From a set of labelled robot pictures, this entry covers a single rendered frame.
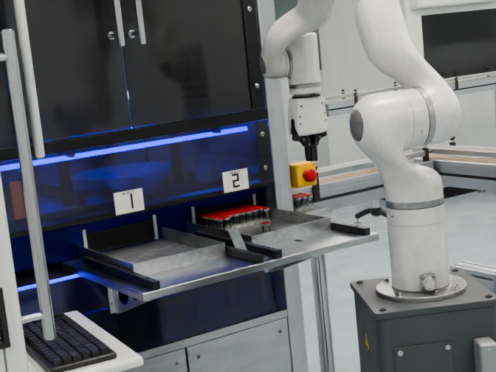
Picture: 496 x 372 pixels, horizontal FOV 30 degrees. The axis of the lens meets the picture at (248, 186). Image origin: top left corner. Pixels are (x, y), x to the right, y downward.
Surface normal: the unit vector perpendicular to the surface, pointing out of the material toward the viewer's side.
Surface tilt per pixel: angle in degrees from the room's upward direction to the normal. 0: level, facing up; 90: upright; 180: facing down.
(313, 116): 92
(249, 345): 90
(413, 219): 90
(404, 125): 92
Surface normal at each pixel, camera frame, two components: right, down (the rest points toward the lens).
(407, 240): -0.48, 0.18
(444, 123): 0.34, 0.34
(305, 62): 0.15, 0.14
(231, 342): 0.54, 0.08
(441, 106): 0.27, -0.23
